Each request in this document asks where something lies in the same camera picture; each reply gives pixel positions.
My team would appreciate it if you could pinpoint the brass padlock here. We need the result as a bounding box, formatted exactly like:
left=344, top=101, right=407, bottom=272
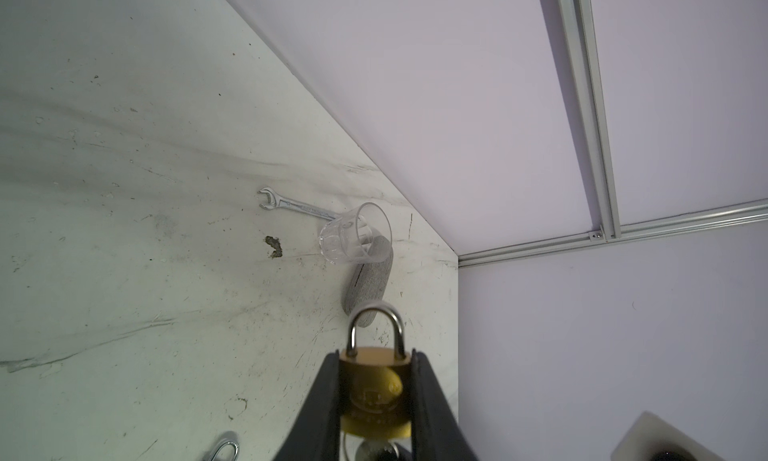
left=339, top=301, right=412, bottom=441

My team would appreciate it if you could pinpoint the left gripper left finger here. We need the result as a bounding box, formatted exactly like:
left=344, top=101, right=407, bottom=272
left=274, top=351, right=340, bottom=461

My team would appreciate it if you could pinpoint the silver open-end wrench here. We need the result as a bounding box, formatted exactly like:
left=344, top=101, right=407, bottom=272
left=257, top=187, right=339, bottom=221

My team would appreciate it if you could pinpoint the clear plastic cup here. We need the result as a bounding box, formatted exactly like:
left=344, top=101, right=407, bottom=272
left=319, top=202, right=392, bottom=264

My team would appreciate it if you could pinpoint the small dark debris scrap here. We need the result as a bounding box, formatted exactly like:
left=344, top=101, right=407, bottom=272
left=264, top=236, right=283, bottom=259

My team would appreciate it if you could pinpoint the grey oblong sponge block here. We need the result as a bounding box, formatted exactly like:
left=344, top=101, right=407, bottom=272
left=341, top=235, right=393, bottom=316

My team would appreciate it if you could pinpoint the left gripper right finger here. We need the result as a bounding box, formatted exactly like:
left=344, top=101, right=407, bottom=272
left=410, top=350, right=478, bottom=461

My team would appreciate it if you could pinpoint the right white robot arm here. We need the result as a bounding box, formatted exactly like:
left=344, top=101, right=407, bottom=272
left=610, top=411, right=724, bottom=461

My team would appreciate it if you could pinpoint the black padlock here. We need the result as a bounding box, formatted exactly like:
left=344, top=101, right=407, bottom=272
left=202, top=431, right=240, bottom=461

